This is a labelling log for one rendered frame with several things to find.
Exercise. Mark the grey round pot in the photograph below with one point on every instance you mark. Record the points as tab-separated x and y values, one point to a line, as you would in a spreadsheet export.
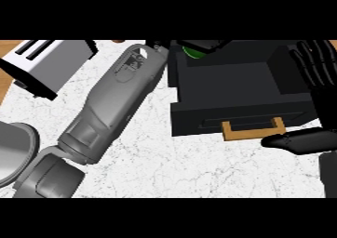
8	153

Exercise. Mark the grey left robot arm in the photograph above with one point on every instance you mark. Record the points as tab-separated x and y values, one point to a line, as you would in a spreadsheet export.
108	102

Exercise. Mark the dark grey drawer front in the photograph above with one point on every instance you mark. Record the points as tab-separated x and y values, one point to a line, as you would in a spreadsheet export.
194	116

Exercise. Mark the green cup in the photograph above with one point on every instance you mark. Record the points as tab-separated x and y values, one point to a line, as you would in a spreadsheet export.
191	53

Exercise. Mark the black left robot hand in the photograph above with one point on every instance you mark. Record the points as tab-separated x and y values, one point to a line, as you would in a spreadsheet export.
205	44

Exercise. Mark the white and black toaster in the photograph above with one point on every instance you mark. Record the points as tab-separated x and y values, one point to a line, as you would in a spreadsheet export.
46	66

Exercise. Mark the dark grey open drawer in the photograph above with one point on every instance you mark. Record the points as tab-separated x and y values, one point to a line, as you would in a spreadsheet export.
225	80

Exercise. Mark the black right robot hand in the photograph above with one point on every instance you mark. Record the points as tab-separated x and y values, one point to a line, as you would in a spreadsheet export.
328	105

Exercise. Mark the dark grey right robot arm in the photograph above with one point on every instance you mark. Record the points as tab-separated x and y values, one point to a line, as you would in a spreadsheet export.
333	175

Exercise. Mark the small brown object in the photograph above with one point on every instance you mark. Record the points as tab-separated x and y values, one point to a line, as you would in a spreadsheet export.
118	41

